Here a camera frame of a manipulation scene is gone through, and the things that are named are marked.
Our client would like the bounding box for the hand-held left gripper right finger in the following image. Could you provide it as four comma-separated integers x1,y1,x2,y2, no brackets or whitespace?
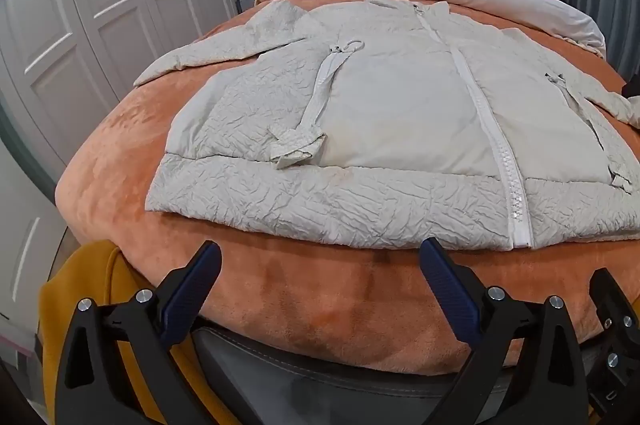
419,237,597,425

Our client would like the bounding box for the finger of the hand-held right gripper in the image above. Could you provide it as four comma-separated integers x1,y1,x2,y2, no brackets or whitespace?
587,268,640,425

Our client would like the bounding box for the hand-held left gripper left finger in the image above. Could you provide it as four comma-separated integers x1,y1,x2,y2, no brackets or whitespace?
53,241,223,425

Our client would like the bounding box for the white zip jacket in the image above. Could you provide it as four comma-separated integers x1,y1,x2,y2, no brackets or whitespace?
133,0,640,252

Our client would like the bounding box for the orange plush blanket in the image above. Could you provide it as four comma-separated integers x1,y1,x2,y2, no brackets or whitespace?
54,0,640,378

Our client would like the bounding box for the yellow cloth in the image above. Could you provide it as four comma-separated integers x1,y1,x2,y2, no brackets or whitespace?
39,239,241,425

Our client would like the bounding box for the dark grey bed footboard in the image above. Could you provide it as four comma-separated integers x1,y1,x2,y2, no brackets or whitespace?
190,325,603,425

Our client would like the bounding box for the white low cabinet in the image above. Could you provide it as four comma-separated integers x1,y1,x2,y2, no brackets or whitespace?
0,145,72,323

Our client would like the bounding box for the white panelled wardrobe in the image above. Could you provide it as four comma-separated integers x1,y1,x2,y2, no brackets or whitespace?
0,0,261,168

